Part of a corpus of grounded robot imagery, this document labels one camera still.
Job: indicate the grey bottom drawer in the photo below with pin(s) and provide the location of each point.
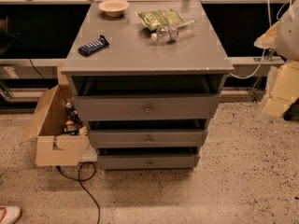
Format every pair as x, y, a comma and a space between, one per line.
136, 162

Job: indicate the grey drawer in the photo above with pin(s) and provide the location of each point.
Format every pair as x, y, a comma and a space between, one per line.
136, 162
147, 138
97, 108

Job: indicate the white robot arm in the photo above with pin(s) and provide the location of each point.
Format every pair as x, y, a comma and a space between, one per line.
287, 40

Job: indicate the grey top drawer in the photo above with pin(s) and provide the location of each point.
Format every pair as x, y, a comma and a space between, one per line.
97, 108

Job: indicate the grey drawer cabinet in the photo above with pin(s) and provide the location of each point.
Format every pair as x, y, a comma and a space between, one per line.
132, 65

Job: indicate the grey middle drawer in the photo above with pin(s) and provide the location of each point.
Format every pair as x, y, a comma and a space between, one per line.
147, 138

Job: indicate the clear plastic water bottle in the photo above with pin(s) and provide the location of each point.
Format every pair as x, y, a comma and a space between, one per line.
171, 32

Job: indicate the dark bottle in box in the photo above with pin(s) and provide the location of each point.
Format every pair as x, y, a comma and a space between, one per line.
72, 114

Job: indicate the green chip bag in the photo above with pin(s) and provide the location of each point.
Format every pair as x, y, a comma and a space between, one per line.
154, 19

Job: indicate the beige bowl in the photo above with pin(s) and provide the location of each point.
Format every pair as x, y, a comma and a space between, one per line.
113, 8

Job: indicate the cardboard box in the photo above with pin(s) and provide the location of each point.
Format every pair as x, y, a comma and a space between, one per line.
53, 148

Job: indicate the white red shoe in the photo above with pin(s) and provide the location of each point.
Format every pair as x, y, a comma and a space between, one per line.
9, 214

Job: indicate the metal rail frame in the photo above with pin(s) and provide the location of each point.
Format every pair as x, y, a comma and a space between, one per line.
35, 34

